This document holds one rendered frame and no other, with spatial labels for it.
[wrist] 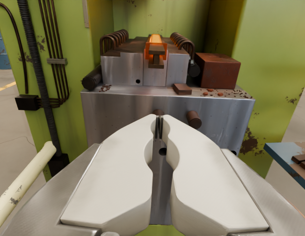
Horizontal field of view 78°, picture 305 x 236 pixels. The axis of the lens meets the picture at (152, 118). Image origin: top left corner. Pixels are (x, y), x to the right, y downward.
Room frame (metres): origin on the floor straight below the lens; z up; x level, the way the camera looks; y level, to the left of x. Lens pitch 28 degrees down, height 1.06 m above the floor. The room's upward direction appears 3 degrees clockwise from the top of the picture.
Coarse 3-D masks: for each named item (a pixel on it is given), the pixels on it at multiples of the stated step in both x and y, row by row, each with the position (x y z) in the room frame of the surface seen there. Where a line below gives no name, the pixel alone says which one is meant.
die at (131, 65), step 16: (112, 48) 0.56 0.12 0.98; (128, 48) 0.50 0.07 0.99; (144, 48) 0.44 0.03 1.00; (176, 48) 0.53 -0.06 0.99; (112, 64) 0.44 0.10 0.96; (128, 64) 0.44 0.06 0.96; (144, 64) 0.44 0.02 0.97; (176, 64) 0.44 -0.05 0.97; (112, 80) 0.44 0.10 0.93; (128, 80) 0.44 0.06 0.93; (144, 80) 0.44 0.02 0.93; (160, 80) 0.44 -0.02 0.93; (176, 80) 0.44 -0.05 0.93
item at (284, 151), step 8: (272, 144) 0.44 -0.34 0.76; (280, 144) 0.45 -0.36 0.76; (288, 144) 0.45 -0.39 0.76; (296, 144) 0.45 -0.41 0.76; (304, 144) 0.45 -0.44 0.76; (272, 152) 0.42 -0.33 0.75; (280, 152) 0.41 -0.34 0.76; (288, 152) 0.41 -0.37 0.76; (296, 152) 0.41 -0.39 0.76; (304, 152) 0.41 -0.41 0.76; (280, 160) 0.38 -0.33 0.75; (288, 160) 0.38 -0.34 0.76; (288, 168) 0.36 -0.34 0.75; (296, 168) 0.35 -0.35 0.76; (296, 176) 0.33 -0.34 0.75; (304, 176) 0.32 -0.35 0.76; (304, 184) 0.31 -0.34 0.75
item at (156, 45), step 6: (156, 36) 0.68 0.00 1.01; (150, 42) 0.44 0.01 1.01; (156, 42) 0.50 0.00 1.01; (150, 48) 0.36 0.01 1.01; (156, 48) 0.36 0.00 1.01; (162, 48) 0.37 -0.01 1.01; (150, 54) 0.43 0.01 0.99; (156, 54) 0.34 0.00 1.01; (162, 54) 0.34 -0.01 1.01; (150, 60) 0.37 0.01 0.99; (156, 60) 0.34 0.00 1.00; (162, 60) 0.38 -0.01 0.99; (150, 66) 0.34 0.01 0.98; (156, 66) 0.34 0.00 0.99; (162, 66) 0.34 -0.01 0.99
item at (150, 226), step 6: (150, 228) 0.38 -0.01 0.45; (156, 228) 0.38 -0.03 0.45; (162, 228) 0.38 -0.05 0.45; (168, 228) 0.38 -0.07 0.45; (174, 228) 0.38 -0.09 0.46; (138, 234) 0.38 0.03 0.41; (144, 234) 0.38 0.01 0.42; (150, 234) 0.38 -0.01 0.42; (156, 234) 0.38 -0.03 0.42; (162, 234) 0.38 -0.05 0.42; (168, 234) 0.38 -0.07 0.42; (174, 234) 0.38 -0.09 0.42; (180, 234) 0.38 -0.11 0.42
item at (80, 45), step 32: (0, 0) 0.58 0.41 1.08; (32, 0) 0.58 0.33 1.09; (64, 0) 0.58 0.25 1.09; (96, 0) 0.67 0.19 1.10; (0, 32) 0.58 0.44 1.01; (64, 32) 0.58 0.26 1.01; (96, 32) 0.64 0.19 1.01; (32, 64) 0.58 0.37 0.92; (96, 64) 0.61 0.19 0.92; (64, 96) 0.58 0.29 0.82; (32, 128) 0.58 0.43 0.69; (64, 128) 0.58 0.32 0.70
